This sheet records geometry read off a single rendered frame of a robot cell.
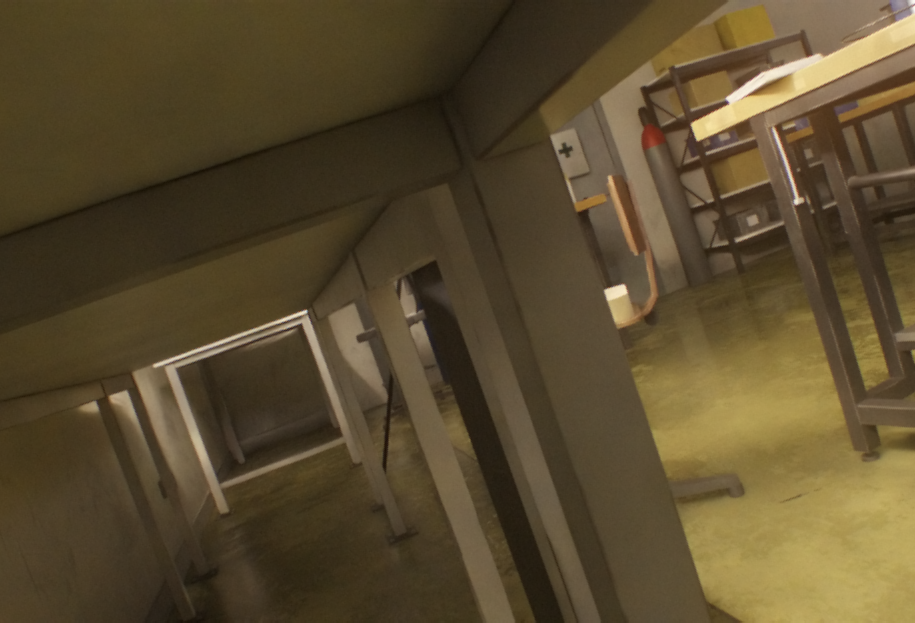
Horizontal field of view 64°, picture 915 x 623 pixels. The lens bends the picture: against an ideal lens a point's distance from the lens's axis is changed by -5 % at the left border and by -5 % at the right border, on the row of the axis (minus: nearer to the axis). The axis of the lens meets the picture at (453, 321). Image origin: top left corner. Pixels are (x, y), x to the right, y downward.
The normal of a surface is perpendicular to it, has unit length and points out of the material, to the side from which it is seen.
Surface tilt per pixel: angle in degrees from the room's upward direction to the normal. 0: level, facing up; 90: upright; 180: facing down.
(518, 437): 90
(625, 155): 90
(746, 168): 90
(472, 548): 90
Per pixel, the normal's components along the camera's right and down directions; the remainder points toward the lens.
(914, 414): -0.90, 0.33
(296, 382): 0.22, -0.02
